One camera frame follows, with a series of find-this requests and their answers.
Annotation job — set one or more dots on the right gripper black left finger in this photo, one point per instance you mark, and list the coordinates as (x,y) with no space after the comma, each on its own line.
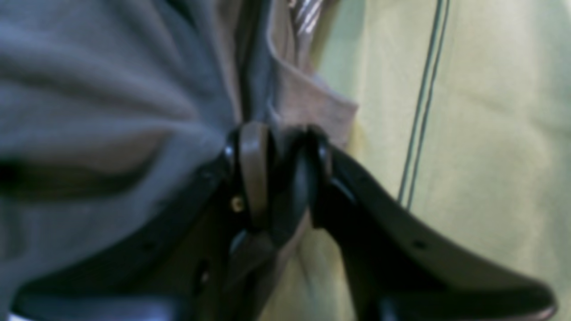
(174,268)

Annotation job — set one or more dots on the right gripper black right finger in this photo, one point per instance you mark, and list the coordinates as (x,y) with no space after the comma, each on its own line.
(397,267)

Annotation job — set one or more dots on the grey t-shirt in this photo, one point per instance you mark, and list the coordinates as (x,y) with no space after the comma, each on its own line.
(107,104)

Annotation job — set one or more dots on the green table cloth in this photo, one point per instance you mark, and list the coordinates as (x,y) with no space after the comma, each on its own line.
(459,108)

